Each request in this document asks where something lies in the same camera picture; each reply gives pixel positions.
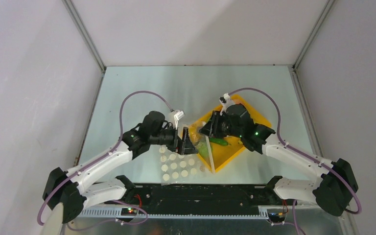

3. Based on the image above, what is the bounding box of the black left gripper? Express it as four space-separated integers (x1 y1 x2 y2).
149 122 198 155

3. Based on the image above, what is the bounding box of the green chili pepper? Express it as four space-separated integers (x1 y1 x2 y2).
209 138 229 146

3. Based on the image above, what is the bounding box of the clear zip top bag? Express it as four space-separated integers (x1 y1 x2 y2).
159 121 213 185

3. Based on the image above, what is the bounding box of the bumpy green custard apple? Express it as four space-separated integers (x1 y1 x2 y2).
196 142 209 160

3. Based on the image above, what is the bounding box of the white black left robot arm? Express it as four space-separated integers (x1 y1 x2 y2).
43 110 198 224

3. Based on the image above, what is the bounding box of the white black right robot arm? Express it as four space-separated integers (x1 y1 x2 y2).
199 104 358 216

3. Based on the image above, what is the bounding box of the yellow plastic tray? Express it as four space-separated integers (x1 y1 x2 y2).
194 95 275 173

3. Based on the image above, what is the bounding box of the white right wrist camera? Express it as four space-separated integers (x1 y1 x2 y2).
219 93 235 116

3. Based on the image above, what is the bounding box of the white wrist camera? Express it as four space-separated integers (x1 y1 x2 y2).
169 110 185 129
219 93 235 116

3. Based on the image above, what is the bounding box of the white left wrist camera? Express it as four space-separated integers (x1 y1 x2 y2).
169 110 185 129

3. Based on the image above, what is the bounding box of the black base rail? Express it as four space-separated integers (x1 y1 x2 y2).
120 184 293 215

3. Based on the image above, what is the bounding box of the grey slotted cable duct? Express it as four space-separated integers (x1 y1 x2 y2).
78 207 269 219

